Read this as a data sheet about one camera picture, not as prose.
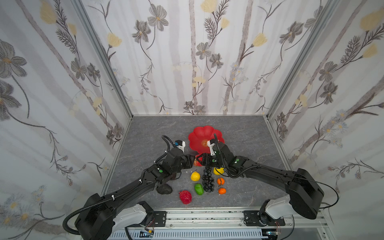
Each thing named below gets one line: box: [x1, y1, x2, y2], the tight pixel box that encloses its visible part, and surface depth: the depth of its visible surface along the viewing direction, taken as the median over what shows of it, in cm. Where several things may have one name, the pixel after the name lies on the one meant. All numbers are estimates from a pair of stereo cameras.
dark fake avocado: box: [156, 183, 173, 195], surface depth 82 cm
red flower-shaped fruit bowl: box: [188, 125, 225, 155], surface depth 109 cm
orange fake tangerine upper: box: [217, 177, 225, 185], surface depth 86 cm
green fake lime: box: [194, 183, 204, 196], surface depth 83 cm
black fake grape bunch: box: [201, 166, 215, 193], surface depth 85 cm
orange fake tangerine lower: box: [218, 187, 227, 195], surface depth 83 cm
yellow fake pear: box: [190, 171, 201, 182], surface depth 87 cm
